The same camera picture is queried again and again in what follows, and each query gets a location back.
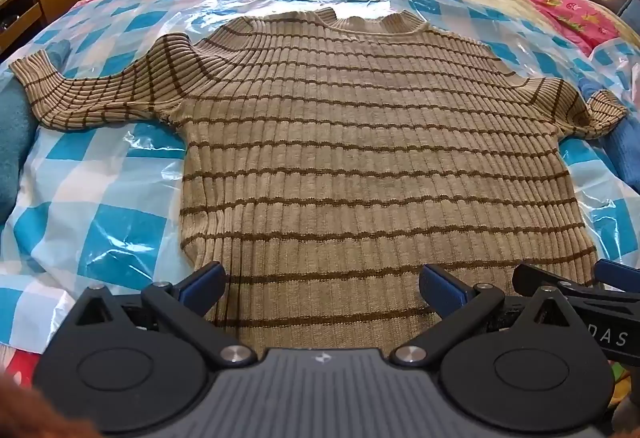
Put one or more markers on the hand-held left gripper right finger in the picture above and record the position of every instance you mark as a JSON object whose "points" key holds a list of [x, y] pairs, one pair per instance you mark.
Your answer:
{"points": [[442, 290]]}

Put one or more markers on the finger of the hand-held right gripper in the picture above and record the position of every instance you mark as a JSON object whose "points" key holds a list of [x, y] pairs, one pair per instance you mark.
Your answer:
{"points": [[550, 279], [617, 269]]}

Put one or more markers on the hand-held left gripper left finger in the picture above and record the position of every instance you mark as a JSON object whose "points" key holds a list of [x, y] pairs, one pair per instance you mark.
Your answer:
{"points": [[206, 285]]}

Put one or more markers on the beige brown-striped knit sweater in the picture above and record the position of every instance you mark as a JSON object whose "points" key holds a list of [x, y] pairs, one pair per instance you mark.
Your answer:
{"points": [[350, 158]]}

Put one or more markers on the blue white checked plastic sheet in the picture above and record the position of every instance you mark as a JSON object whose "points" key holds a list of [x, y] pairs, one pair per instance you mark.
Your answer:
{"points": [[115, 228]]}

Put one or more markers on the blue towel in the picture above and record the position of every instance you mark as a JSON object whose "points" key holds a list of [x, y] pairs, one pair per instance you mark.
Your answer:
{"points": [[625, 153]]}

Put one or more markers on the brown fuzzy cloth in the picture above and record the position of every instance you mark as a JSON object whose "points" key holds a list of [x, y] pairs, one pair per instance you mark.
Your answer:
{"points": [[35, 413]]}

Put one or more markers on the teal fleece blanket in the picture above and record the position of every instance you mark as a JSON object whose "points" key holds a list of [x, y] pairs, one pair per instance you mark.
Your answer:
{"points": [[12, 143]]}

